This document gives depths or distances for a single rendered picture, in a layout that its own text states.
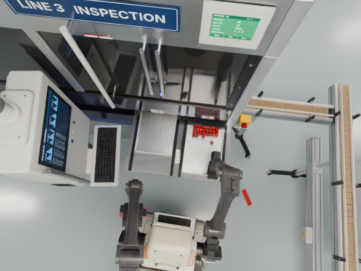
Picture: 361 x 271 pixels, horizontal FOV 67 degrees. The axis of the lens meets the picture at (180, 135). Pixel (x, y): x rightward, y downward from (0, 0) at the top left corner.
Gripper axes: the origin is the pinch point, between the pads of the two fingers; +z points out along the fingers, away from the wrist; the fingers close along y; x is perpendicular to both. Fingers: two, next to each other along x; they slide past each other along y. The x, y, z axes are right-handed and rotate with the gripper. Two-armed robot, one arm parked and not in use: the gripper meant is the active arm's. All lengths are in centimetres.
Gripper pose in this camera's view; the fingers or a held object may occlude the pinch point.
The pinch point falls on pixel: (211, 174)
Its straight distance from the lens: 186.7
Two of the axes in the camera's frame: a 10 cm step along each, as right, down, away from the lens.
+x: -9.9, -1.2, 0.3
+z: -0.2, 3.7, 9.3
